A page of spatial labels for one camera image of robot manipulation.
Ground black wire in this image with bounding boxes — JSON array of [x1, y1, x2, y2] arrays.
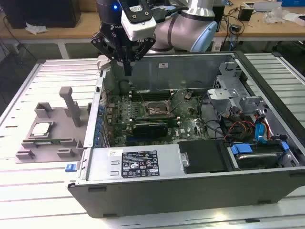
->
[[203, 118, 231, 140]]

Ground green RAM stick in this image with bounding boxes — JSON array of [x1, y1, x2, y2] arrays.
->
[[33, 138, 78, 146]]

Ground silver power supply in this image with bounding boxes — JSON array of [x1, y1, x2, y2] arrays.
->
[[85, 143, 185, 182]]

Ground small black box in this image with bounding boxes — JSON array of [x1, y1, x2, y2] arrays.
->
[[238, 7, 253, 21]]

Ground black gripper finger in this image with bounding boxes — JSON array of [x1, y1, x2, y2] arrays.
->
[[90, 31, 128, 76], [127, 41, 157, 76]]

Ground blue disk carrier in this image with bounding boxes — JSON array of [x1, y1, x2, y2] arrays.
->
[[230, 141, 289, 167]]

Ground white flat box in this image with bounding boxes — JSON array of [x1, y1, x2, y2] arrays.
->
[[285, 11, 305, 26]]

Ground dark grey PC case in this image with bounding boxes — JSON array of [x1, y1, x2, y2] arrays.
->
[[67, 50, 305, 219]]

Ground green motherboard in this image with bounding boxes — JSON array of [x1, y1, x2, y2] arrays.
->
[[104, 89, 213, 147]]

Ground black power supply label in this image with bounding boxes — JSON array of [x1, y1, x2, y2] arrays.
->
[[121, 150, 158, 178]]

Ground silver CPU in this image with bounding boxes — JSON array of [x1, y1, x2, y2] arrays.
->
[[30, 123, 53, 137]]

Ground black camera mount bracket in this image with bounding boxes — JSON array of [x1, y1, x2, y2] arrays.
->
[[122, 0, 153, 24]]

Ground black graphics card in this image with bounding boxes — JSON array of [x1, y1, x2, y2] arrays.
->
[[112, 121, 169, 139]]

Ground white crumpled paper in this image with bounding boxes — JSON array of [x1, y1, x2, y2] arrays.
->
[[25, 21, 47, 34]]

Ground silver drive cage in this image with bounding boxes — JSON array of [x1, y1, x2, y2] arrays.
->
[[206, 61, 265, 120]]

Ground black silver hard disk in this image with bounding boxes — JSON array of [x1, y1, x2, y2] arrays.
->
[[234, 152, 279, 170]]

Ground blue box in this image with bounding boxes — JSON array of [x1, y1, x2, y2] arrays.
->
[[282, 0, 305, 7]]

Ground red yellow power wires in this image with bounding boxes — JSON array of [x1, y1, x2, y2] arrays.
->
[[228, 120, 256, 139]]

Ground black computer tower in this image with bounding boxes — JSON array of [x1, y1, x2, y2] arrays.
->
[[1, 0, 81, 29]]

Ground large black box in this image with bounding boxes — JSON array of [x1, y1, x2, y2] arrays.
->
[[213, 6, 225, 33]]

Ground clear plastic bag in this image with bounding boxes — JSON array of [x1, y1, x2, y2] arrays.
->
[[263, 7, 286, 24]]

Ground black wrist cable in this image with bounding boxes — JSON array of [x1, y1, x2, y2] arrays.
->
[[151, 4, 190, 23]]

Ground blue expansion card retainer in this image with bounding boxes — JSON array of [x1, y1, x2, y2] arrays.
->
[[93, 104, 105, 147]]

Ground blue data wire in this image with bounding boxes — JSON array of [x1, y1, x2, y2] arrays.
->
[[255, 118, 270, 144]]

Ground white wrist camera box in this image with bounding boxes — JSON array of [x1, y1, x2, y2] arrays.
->
[[121, 9, 157, 42]]

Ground red data wire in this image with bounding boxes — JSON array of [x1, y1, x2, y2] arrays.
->
[[263, 107, 273, 140]]

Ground grey parts rack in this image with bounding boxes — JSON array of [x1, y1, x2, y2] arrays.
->
[[15, 86, 92, 165]]

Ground metal socket cover frame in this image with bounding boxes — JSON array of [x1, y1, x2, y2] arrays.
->
[[166, 92, 179, 115]]

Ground grey case latch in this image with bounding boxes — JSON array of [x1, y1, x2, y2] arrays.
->
[[96, 54, 112, 72]]

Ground wooden desk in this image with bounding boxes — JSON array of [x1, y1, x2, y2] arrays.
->
[[0, 0, 305, 45]]

